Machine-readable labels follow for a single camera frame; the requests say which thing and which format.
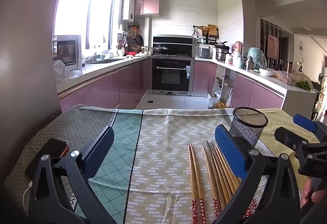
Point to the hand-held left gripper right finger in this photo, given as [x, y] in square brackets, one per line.
[230, 152]

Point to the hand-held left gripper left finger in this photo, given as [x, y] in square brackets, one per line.
[102, 147]

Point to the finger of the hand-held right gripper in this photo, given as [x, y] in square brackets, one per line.
[304, 122]
[288, 137]

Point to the black mesh utensil holder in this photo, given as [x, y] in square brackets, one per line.
[245, 132]

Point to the row of wooden chopsticks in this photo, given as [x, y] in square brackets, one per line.
[196, 175]

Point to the person's right hand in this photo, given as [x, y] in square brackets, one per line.
[318, 194]

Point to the green leafy vegetable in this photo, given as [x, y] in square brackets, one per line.
[304, 85]

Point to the clear plastic container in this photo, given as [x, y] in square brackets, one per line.
[286, 76]

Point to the yellow cooking oil bottle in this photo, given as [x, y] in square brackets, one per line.
[220, 104]

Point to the smartphone with brown case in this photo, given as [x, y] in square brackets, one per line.
[48, 155]

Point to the patchwork patterned tablecloth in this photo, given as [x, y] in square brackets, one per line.
[158, 137]

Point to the pink base cabinets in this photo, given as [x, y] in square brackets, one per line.
[102, 88]
[242, 91]

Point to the white bowl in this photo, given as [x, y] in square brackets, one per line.
[267, 72]

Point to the green appliance under plastic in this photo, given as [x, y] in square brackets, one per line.
[256, 56]

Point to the clear plastic bag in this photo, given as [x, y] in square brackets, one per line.
[61, 69]

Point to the built-in black oven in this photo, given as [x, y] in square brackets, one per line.
[171, 78]

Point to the wooden slat partition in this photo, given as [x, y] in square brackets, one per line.
[264, 35]

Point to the pink kettle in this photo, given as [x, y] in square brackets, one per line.
[239, 48]

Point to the red bowl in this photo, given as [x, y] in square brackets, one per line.
[132, 53]

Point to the stainless steamer pot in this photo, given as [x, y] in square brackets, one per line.
[221, 54]

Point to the white microwave oven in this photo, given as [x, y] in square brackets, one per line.
[67, 51]

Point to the silver rice cooker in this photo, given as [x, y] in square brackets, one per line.
[204, 53]

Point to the woven wooden bowl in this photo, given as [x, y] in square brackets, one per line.
[135, 48]

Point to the hanging black frying pan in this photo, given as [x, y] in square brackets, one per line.
[139, 40]

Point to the black wok with lid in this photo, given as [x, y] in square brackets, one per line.
[160, 50]

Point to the black range hood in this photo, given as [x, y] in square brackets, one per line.
[172, 44]

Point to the wooden cutting board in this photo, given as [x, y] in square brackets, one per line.
[212, 29]

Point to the grey refrigerator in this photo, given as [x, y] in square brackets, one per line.
[28, 35]

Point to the white water heater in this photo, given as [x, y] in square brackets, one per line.
[128, 9]

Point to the kitchen window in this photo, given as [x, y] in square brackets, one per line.
[81, 4]

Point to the framed wall picture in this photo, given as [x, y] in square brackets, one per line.
[272, 46]

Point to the black wall rack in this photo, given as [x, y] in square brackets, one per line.
[205, 39]

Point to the pink wall cabinet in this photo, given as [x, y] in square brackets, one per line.
[147, 4]

